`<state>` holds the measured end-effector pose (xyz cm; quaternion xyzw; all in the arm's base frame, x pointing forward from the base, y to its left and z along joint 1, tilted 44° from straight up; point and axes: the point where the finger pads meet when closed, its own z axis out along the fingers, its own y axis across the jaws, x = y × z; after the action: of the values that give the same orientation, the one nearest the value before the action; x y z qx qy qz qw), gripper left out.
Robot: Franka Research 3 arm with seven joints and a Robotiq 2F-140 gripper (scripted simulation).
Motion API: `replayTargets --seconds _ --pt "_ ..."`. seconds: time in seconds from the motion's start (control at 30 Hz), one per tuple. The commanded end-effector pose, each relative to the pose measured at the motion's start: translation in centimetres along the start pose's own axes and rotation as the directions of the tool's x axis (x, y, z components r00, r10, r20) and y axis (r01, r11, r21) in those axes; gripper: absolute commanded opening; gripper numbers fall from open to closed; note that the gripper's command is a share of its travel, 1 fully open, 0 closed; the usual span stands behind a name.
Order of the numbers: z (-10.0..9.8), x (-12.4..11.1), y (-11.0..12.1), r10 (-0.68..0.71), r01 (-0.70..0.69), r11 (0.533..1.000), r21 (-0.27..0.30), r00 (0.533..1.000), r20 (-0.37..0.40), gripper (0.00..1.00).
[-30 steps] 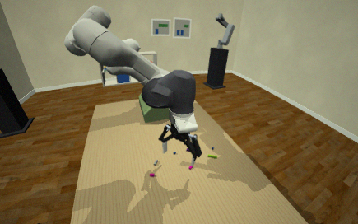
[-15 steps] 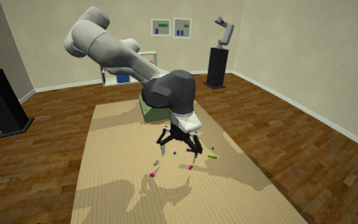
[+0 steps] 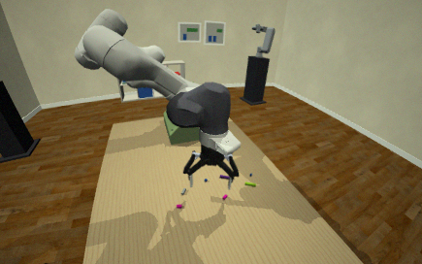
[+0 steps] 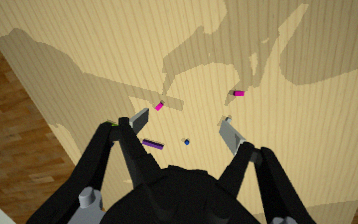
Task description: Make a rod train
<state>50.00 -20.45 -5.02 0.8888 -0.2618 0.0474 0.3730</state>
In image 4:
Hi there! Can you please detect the small magenta rod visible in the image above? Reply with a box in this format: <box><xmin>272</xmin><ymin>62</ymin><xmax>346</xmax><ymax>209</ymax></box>
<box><xmin>233</xmin><ymin>91</ymin><xmax>244</xmax><ymax>96</ymax></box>
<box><xmin>155</xmin><ymin>102</ymin><xmax>164</xmax><ymax>110</ymax></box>

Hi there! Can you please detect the purple rod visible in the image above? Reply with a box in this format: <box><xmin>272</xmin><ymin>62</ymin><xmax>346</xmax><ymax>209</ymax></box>
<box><xmin>142</xmin><ymin>139</ymin><xmax>164</xmax><ymax>150</ymax></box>

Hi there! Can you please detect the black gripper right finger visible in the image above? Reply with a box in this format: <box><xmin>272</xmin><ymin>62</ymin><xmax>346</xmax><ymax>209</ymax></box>
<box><xmin>203</xmin><ymin>120</ymin><xmax>316</xmax><ymax>224</ymax></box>

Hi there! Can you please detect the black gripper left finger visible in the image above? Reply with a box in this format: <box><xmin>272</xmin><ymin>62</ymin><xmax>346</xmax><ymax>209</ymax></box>
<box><xmin>25</xmin><ymin>108</ymin><xmax>180</xmax><ymax>224</ymax></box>

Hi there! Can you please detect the grey rod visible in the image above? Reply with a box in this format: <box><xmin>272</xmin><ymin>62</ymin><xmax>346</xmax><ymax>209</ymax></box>
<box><xmin>225</xmin><ymin>117</ymin><xmax>232</xmax><ymax>123</ymax></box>

